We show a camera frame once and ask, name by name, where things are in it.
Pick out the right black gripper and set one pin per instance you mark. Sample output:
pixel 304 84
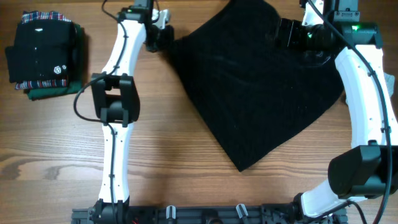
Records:
pixel 293 27

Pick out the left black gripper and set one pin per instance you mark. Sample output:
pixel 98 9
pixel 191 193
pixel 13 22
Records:
pixel 167 40

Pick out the black knit skirt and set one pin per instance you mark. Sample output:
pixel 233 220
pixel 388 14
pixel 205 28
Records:
pixel 252 95

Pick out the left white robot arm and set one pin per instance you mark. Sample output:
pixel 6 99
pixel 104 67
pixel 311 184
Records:
pixel 117 103

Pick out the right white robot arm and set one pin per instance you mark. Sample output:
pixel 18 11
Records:
pixel 369 169

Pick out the light blue striped cloth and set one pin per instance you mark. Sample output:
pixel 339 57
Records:
pixel 390 81

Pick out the plaid folded shirt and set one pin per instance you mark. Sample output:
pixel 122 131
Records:
pixel 37 15

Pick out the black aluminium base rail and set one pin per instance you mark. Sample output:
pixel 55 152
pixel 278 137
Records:
pixel 262 214

